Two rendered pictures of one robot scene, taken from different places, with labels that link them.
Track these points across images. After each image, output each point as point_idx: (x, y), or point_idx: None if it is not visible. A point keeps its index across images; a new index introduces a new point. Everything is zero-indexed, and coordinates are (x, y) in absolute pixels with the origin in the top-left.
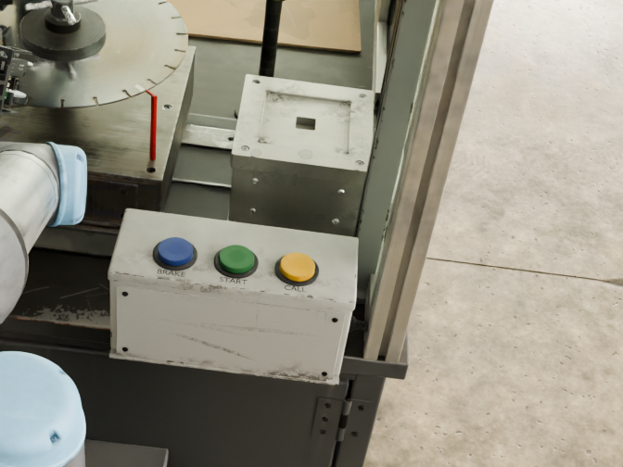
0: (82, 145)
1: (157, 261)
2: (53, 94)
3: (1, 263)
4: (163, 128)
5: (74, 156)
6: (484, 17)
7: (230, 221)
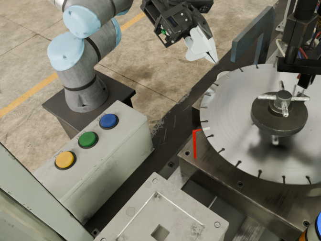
0: None
1: None
2: (217, 93)
3: None
4: (219, 173)
5: (69, 9)
6: None
7: (111, 149)
